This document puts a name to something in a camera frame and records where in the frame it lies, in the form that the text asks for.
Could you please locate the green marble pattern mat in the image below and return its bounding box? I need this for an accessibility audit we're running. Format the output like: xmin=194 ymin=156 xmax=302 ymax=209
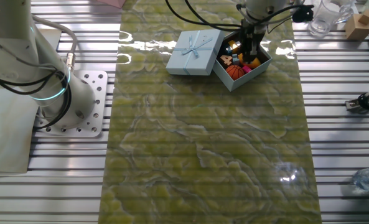
xmin=97 ymin=0 xmax=322 ymax=224

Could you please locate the black cable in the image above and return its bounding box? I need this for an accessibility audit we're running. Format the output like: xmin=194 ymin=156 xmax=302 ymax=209
xmin=164 ymin=0 xmax=297 ymax=32
xmin=183 ymin=0 xmax=297 ymax=29

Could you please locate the light blue gift box base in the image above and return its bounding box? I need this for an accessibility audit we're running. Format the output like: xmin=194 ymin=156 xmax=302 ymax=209
xmin=213 ymin=29 xmax=273 ymax=93

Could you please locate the dark blue toy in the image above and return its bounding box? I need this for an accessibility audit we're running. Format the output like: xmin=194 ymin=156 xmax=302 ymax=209
xmin=220 ymin=42 xmax=233 ymax=56

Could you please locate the light blue gift box lid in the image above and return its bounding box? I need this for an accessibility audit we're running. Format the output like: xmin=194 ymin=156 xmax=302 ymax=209
xmin=166 ymin=28 xmax=226 ymax=77

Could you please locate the large wooden cube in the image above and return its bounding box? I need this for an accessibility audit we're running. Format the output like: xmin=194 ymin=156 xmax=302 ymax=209
xmin=345 ymin=17 xmax=369 ymax=41

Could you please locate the small wooden cube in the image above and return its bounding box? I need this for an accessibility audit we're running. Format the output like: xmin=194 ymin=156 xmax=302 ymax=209
xmin=357 ymin=9 xmax=369 ymax=26

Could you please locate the black cable clip bundle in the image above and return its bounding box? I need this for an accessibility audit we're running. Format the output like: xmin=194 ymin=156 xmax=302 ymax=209
xmin=292 ymin=4 xmax=315 ymax=24

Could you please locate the clear glass mug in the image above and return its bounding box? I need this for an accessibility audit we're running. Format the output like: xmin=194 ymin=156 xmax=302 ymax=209
xmin=307 ymin=0 xmax=355 ymax=39

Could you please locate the silver robot mounting plate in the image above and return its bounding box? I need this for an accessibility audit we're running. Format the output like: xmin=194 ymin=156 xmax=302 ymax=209
xmin=34 ymin=70 xmax=109 ymax=138

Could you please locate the grey cable with metal plug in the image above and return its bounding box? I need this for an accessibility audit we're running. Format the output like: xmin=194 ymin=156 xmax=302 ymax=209
xmin=31 ymin=15 xmax=78 ymax=72

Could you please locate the yellow orange toy mango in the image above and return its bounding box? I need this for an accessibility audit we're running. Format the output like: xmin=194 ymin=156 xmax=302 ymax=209
xmin=237 ymin=52 xmax=262 ymax=70

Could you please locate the orange toy basketball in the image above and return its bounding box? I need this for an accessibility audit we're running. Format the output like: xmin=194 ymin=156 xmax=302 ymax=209
xmin=225 ymin=64 xmax=246 ymax=81

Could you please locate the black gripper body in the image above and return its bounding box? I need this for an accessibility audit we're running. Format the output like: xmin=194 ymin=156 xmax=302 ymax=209
xmin=241 ymin=19 xmax=268 ymax=37

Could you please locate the black cable loop bundle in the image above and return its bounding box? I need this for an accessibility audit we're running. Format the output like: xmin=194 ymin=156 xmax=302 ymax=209
xmin=0 ymin=66 xmax=72 ymax=131

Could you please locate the pink flat object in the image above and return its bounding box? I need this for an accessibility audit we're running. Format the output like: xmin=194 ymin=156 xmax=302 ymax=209
xmin=96 ymin=0 xmax=126 ymax=9

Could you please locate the gold metallic toy block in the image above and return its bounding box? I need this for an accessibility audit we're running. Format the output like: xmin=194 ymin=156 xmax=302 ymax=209
xmin=227 ymin=39 xmax=243 ymax=50

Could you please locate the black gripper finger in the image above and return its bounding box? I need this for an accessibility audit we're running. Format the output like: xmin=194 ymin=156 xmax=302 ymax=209
xmin=242 ymin=35 xmax=251 ymax=62
xmin=250 ymin=35 xmax=260 ymax=65

